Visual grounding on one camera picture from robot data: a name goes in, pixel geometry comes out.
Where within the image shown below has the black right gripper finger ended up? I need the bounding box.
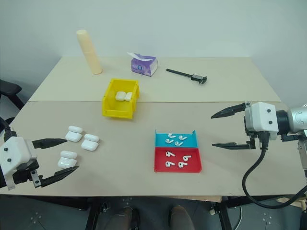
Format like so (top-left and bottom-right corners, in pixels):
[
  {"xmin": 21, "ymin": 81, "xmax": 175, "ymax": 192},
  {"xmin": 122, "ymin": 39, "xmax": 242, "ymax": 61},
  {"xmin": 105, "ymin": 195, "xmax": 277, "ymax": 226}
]
[
  {"xmin": 211, "ymin": 102, "xmax": 247, "ymax": 120},
  {"xmin": 212, "ymin": 141, "xmax": 250, "ymax": 150}
]

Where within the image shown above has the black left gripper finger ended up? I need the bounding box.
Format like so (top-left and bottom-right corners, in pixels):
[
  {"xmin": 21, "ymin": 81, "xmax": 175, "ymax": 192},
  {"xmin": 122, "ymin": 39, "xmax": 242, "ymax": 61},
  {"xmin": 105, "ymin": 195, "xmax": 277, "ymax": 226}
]
[
  {"xmin": 37, "ymin": 165, "xmax": 80, "ymax": 188},
  {"xmin": 32, "ymin": 138, "xmax": 69, "ymax": 150}
]

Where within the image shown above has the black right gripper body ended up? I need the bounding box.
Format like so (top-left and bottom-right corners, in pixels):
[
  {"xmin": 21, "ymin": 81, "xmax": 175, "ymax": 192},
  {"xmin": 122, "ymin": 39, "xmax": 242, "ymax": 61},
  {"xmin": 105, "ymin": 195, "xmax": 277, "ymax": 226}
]
[{"xmin": 243, "ymin": 102, "xmax": 267, "ymax": 151}]

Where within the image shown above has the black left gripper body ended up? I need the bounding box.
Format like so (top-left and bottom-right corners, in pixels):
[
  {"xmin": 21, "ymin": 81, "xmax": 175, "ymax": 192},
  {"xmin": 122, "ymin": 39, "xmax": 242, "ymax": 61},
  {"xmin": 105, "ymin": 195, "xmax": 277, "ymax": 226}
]
[{"xmin": 12, "ymin": 159, "xmax": 40, "ymax": 189}]

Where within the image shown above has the yellow plastic bin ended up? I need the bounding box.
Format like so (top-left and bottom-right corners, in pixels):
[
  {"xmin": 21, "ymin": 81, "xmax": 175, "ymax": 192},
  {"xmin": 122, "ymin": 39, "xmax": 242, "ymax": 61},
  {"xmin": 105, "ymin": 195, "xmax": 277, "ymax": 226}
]
[{"xmin": 101, "ymin": 78, "xmax": 141, "ymax": 120}]

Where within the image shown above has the black digital caliper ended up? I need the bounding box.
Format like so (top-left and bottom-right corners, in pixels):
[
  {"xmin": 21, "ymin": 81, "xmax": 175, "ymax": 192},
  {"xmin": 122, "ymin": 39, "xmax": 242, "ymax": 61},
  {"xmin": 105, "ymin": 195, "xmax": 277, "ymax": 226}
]
[{"xmin": 165, "ymin": 68, "xmax": 209, "ymax": 85}]

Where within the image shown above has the red plastic tray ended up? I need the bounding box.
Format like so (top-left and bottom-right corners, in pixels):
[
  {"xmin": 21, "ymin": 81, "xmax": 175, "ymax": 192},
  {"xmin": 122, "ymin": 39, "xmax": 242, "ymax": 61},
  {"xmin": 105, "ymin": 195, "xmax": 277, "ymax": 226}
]
[{"xmin": 153, "ymin": 146, "xmax": 203, "ymax": 173}]

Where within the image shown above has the black chair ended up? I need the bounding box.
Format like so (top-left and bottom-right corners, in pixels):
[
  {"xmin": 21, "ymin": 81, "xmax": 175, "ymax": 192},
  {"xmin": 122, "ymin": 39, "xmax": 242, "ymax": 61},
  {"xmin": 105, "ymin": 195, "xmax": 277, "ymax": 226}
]
[{"xmin": 0, "ymin": 80, "xmax": 25, "ymax": 126}]

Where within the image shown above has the black table leg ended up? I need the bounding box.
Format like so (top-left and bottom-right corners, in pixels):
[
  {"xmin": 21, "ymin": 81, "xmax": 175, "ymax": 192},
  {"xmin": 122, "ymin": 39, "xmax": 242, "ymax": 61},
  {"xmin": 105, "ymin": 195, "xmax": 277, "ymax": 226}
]
[{"xmin": 217, "ymin": 196, "xmax": 233, "ymax": 230}]

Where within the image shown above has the blue plastic tray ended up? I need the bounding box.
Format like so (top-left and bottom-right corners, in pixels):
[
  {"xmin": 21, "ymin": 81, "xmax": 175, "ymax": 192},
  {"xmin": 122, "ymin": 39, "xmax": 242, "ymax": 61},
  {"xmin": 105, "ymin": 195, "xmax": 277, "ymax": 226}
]
[{"xmin": 154, "ymin": 129, "xmax": 200, "ymax": 150}]

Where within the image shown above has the purple tissue pack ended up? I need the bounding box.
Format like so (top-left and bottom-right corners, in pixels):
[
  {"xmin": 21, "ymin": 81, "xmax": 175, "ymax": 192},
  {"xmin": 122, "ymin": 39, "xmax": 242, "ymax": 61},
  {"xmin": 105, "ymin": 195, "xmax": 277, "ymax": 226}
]
[{"xmin": 127, "ymin": 52, "xmax": 159, "ymax": 77}]

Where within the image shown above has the cream cylindrical bottle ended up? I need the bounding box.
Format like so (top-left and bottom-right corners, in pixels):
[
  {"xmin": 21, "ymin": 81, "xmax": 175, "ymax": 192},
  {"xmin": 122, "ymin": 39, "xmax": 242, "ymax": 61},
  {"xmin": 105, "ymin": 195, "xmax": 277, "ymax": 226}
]
[{"xmin": 76, "ymin": 29, "xmax": 104, "ymax": 75}]

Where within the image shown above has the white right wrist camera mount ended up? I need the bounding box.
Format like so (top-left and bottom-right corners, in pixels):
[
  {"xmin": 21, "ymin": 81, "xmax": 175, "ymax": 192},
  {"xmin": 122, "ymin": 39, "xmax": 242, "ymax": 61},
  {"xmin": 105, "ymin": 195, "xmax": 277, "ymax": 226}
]
[{"xmin": 244, "ymin": 102, "xmax": 279, "ymax": 141}]

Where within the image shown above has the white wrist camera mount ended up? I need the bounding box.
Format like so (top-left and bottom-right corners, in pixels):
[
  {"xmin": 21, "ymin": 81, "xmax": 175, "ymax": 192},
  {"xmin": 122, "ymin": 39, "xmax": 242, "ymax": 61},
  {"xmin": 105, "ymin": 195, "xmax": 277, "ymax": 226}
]
[
  {"xmin": 0, "ymin": 136, "xmax": 38, "ymax": 191},
  {"xmin": 244, "ymin": 102, "xmax": 279, "ymax": 141}
]

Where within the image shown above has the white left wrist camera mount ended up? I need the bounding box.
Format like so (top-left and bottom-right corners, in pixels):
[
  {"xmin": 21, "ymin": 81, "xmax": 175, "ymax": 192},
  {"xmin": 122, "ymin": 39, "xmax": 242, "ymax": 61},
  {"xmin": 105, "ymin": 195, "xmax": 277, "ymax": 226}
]
[{"xmin": 0, "ymin": 136, "xmax": 38, "ymax": 191}]

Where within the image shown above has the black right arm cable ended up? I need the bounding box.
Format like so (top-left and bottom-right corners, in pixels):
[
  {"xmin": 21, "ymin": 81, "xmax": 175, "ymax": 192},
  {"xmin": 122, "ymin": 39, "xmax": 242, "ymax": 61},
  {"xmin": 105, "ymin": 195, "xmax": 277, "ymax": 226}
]
[{"xmin": 241, "ymin": 131, "xmax": 307, "ymax": 209}]

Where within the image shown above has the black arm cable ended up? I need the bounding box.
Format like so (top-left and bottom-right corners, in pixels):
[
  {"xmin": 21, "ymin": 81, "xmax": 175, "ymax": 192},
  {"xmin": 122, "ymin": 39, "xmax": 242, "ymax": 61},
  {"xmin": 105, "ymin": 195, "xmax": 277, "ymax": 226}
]
[
  {"xmin": 0, "ymin": 116, "xmax": 13, "ymax": 145},
  {"xmin": 241, "ymin": 131, "xmax": 307, "ymax": 209}
]

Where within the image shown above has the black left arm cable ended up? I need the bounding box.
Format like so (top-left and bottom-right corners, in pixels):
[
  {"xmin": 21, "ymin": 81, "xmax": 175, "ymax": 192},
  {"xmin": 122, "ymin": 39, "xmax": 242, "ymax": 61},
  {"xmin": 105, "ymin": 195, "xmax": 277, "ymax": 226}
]
[{"xmin": 0, "ymin": 116, "xmax": 13, "ymax": 145}]

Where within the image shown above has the white floor cable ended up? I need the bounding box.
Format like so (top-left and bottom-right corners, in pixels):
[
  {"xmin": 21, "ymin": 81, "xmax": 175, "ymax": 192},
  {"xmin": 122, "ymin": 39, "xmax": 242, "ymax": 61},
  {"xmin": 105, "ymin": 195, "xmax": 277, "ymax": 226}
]
[{"xmin": 236, "ymin": 205, "xmax": 243, "ymax": 230}]

